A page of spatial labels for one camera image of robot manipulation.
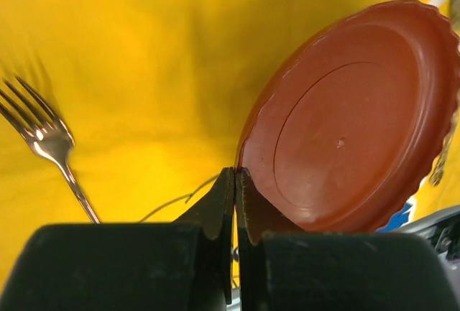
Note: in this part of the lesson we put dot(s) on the yellow Pikachu placemat cloth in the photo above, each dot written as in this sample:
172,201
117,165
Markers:
155,92

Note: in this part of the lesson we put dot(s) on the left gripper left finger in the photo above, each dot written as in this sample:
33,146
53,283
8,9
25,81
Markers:
181,265

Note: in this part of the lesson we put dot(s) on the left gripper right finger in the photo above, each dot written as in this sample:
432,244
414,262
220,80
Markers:
282,267

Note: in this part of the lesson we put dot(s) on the gold fork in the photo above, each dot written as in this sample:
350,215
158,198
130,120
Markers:
46,134

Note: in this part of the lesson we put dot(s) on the red scalloped plastic plate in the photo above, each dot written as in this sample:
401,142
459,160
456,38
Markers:
350,124

